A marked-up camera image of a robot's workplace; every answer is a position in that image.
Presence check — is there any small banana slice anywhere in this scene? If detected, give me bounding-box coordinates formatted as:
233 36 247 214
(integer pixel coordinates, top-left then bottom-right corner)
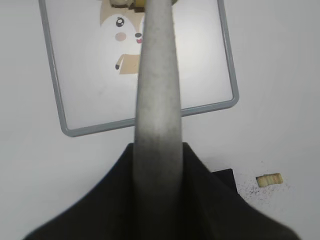
256 173 284 188

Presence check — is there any white deer cutting board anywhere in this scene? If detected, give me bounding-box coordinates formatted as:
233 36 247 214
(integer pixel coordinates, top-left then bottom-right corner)
39 0 239 137

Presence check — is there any black knife stand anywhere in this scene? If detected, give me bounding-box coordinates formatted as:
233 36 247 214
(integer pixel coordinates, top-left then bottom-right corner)
212 168 238 194

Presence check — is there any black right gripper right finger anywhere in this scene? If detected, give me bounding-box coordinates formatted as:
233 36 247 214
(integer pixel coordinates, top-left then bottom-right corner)
159 141 301 240

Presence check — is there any white-handled kitchen knife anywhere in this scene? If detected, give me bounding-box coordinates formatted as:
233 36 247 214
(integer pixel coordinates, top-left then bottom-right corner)
131 0 185 201

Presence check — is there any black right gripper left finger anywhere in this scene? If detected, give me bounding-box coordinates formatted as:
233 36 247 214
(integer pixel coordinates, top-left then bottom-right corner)
21 142 161 240

